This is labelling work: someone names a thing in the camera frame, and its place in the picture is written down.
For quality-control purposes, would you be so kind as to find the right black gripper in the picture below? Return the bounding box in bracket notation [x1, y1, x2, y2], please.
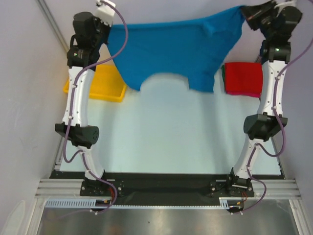
[240, 0, 280, 40]

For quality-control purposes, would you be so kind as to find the blue t shirt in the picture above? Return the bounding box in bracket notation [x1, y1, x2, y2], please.
[108, 6, 245, 93]

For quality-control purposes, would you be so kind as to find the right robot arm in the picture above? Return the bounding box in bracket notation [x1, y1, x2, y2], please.
[225, 0, 303, 196]

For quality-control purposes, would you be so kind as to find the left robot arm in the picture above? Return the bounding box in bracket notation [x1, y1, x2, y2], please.
[55, 12, 111, 196]

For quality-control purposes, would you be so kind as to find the yellow plastic tray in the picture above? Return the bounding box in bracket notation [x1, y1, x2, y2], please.
[63, 64, 128, 103]

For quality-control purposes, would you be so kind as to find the green folded t shirt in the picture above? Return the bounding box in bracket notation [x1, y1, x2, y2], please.
[221, 64, 225, 82]

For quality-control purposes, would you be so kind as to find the red folded t shirt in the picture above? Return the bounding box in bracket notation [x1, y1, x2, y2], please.
[224, 62, 263, 93]

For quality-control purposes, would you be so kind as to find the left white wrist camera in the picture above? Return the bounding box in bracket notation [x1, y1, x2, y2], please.
[94, 0, 115, 27]

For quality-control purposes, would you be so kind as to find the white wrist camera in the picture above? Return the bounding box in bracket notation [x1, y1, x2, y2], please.
[94, 0, 115, 27]
[274, 0, 291, 9]

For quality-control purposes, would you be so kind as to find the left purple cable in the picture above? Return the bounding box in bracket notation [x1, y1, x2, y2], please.
[61, 0, 129, 217]

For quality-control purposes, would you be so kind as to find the right aluminium corner post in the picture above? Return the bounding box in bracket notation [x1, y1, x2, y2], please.
[288, 0, 296, 6]

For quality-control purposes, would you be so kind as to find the aluminium corner post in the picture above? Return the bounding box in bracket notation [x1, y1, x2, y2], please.
[35, 0, 69, 53]
[288, 0, 296, 6]

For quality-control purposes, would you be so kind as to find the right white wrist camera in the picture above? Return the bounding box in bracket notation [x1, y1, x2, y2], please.
[274, 0, 291, 9]

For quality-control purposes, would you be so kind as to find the left aluminium corner post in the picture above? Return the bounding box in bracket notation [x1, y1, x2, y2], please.
[35, 0, 69, 53]

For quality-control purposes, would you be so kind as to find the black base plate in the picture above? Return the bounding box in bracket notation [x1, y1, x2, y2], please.
[50, 170, 255, 206]

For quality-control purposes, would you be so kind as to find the aluminium frame rail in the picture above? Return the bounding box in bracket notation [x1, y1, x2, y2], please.
[35, 179, 301, 200]

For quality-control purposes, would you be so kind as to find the grey slotted cable duct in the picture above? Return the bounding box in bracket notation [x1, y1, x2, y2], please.
[45, 198, 239, 210]

